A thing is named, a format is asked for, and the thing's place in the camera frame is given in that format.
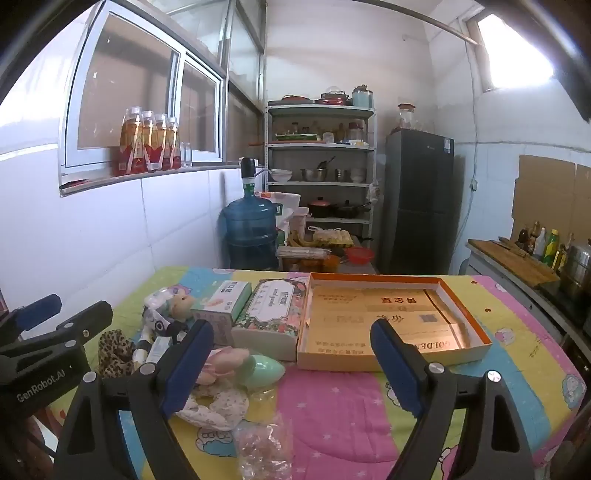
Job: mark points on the blue water jug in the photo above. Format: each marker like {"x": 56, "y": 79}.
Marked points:
{"x": 249, "y": 221}

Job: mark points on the leopard print scrunchie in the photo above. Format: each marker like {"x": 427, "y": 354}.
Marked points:
{"x": 113, "y": 350}

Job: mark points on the green tray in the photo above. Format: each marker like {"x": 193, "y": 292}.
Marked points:
{"x": 295, "y": 136}

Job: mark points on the steel steamer pot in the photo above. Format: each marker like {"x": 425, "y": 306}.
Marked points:
{"x": 577, "y": 267}

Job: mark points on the mint green egg sponge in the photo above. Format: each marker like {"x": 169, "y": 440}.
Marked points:
{"x": 263, "y": 371}

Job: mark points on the clear drinking glass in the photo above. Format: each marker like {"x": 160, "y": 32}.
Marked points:
{"x": 186, "y": 154}

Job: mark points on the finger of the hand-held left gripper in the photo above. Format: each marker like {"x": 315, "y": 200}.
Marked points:
{"x": 39, "y": 310}
{"x": 87, "y": 318}

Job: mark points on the grey kitchen counter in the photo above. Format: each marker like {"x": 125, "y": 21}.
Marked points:
{"x": 480, "y": 272}

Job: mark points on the white floral cloth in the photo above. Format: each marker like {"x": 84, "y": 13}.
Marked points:
{"x": 217, "y": 406}

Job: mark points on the pink plastic container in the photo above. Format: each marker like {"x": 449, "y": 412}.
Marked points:
{"x": 299, "y": 219}

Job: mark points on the plush bear purple dress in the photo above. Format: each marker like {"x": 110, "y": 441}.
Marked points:
{"x": 178, "y": 304}

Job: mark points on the tray of eggs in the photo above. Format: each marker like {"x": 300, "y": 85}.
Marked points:
{"x": 332, "y": 237}

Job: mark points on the kitchen knife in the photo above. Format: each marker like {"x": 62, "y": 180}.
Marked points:
{"x": 512, "y": 247}

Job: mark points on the white plastic bottle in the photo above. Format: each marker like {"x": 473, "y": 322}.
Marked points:
{"x": 539, "y": 244}

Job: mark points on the bunch of bananas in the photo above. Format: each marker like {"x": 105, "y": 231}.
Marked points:
{"x": 300, "y": 241}

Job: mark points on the white metal shelf rack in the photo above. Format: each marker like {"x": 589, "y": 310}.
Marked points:
{"x": 318, "y": 146}

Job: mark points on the black water pump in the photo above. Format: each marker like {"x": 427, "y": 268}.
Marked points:
{"x": 248, "y": 168}

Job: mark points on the aluminium sliding window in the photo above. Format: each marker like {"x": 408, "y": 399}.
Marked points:
{"x": 134, "y": 69}

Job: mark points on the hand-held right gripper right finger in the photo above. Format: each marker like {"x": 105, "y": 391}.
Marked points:
{"x": 397, "y": 369}

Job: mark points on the steel bowl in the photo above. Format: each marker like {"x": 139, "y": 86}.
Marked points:
{"x": 314, "y": 174}

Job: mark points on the floral tissue box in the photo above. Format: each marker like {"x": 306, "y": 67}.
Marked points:
{"x": 272, "y": 309}

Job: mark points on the curved metal rod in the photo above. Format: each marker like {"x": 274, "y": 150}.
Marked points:
{"x": 429, "y": 17}

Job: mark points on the dark grey refrigerator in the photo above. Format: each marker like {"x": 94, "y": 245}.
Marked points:
{"x": 415, "y": 198}

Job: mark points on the small bright window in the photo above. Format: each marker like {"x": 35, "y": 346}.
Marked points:
{"x": 512, "y": 50}

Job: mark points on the glass jar red lid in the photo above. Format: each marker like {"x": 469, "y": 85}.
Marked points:
{"x": 406, "y": 117}

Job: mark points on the red clay pot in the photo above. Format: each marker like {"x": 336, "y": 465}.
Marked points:
{"x": 319, "y": 207}

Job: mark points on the orange rimmed cardboard box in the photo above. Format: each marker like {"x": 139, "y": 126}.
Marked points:
{"x": 351, "y": 323}

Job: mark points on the green yellow-cap bottle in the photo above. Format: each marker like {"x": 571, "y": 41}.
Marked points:
{"x": 551, "y": 249}

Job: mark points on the white green sack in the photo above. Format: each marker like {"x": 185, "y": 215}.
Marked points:
{"x": 281, "y": 201}

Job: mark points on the long noodle pack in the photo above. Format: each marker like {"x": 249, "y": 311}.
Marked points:
{"x": 302, "y": 251}

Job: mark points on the white bowl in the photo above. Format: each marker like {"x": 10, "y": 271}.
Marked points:
{"x": 280, "y": 175}

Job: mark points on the clear plastic bag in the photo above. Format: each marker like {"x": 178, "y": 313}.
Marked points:
{"x": 263, "y": 447}

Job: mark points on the brown cardboard sheet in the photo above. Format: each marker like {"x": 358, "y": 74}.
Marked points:
{"x": 545, "y": 194}

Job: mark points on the colourful printed blanket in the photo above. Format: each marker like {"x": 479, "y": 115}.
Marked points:
{"x": 332, "y": 406}

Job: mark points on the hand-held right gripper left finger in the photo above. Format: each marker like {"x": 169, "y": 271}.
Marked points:
{"x": 184, "y": 369}

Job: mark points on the teal canister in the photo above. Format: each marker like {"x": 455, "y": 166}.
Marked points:
{"x": 362, "y": 98}

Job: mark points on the black wok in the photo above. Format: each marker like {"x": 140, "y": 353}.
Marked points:
{"x": 348, "y": 211}

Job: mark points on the red plastic colander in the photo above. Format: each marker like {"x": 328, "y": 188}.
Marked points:
{"x": 359, "y": 254}

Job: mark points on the pink plush toy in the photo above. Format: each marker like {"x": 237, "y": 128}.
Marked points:
{"x": 226, "y": 362}

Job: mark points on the wooden cutting board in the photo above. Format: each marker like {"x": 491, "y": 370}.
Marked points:
{"x": 512, "y": 263}

